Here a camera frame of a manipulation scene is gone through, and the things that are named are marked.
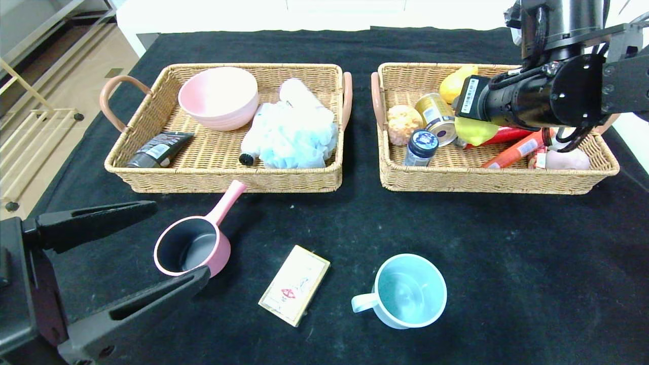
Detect pink scoop pot with handle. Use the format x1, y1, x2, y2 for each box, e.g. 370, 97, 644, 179
154, 180, 247, 278

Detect gold drink can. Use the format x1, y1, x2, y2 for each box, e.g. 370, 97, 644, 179
415, 93, 458, 148

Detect yellow lemon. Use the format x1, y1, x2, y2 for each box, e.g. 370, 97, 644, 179
455, 116, 500, 147

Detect orange sausage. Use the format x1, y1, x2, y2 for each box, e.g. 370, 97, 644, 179
482, 129, 553, 169

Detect light blue bath loofah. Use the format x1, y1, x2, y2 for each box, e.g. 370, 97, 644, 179
260, 102, 338, 170

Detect white bottle black cap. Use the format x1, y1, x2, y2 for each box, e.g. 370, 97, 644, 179
239, 105, 269, 167

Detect white cylindrical bottle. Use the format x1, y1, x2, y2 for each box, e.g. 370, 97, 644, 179
279, 79, 325, 111

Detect beige bumpy pastry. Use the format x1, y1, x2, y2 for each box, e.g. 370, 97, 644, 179
387, 105, 424, 147

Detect small jar blue lid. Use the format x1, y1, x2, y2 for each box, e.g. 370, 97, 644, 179
403, 129, 440, 168

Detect cream gold-edged card box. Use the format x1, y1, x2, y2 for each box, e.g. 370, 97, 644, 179
258, 245, 331, 328

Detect black table cloth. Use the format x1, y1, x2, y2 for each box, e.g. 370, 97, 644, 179
0, 26, 649, 365

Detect pink bowl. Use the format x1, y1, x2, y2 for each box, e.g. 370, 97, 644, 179
178, 67, 259, 132

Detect light blue mug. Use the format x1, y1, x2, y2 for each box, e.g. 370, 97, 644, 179
351, 253, 448, 330

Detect yellow pear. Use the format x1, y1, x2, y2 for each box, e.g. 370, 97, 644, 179
439, 65, 479, 104

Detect black cosmetic tube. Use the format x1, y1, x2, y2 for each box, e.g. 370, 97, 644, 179
127, 132, 196, 169

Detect red soda can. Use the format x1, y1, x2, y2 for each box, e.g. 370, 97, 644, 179
464, 127, 534, 150

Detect red white candy packet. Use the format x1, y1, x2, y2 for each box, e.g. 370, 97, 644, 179
527, 144, 547, 169

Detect pale pink peach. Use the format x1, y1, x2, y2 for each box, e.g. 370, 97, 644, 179
545, 148, 591, 170

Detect wooden rolling rack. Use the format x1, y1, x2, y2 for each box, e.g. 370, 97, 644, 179
0, 58, 86, 213

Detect grey shelf unit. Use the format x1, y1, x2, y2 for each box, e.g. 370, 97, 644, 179
0, 0, 120, 66

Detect wicker basket brown handles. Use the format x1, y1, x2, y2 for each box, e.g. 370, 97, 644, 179
100, 63, 353, 194
370, 62, 620, 195

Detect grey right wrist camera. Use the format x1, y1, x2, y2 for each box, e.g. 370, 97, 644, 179
504, 3, 524, 45

